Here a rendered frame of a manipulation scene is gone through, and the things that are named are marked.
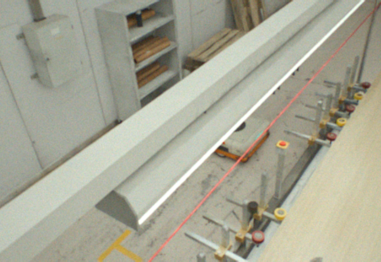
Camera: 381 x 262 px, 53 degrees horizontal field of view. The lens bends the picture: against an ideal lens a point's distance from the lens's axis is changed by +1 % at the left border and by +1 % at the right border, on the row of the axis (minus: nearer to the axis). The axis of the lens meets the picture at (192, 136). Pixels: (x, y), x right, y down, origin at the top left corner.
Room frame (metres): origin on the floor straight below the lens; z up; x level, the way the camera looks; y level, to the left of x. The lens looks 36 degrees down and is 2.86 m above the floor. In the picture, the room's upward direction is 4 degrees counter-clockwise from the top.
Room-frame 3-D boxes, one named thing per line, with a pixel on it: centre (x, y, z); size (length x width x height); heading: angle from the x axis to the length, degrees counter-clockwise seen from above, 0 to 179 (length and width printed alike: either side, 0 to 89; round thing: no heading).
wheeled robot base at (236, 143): (3.66, -0.49, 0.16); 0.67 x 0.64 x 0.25; 52
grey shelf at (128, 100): (4.51, 0.53, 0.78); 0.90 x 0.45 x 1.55; 142
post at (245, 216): (1.65, -0.30, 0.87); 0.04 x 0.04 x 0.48; 52
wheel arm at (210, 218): (1.67, -0.21, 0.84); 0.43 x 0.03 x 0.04; 52
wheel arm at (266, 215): (1.85, -0.39, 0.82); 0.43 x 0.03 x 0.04; 52
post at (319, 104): (2.64, -1.06, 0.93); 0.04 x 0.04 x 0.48; 52
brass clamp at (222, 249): (1.43, -0.14, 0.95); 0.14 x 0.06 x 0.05; 142
